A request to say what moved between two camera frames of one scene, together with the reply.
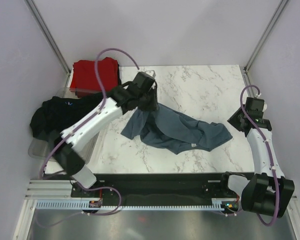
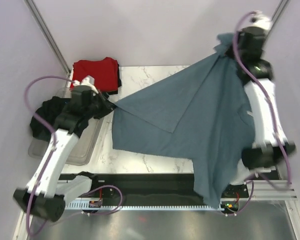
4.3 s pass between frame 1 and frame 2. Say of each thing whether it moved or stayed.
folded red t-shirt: stayed
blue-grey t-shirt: moved
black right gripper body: moved
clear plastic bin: stayed
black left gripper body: moved
